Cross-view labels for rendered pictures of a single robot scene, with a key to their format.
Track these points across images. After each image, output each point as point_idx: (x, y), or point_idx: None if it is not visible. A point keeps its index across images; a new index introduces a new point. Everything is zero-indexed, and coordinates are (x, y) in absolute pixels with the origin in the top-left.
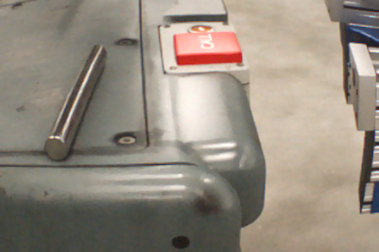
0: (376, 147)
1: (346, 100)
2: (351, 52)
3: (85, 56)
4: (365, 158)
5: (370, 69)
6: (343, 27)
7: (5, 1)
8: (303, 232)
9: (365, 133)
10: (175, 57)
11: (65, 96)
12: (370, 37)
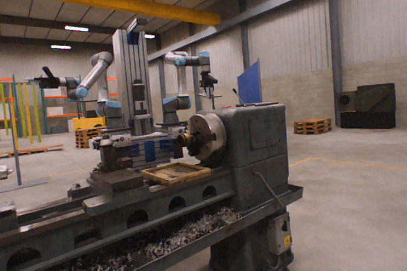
0: None
1: (132, 166)
2: (176, 128)
3: (238, 104)
4: (178, 148)
5: (183, 127)
6: (127, 148)
7: (212, 114)
8: None
9: (175, 145)
10: (230, 107)
11: (247, 103)
12: (136, 143)
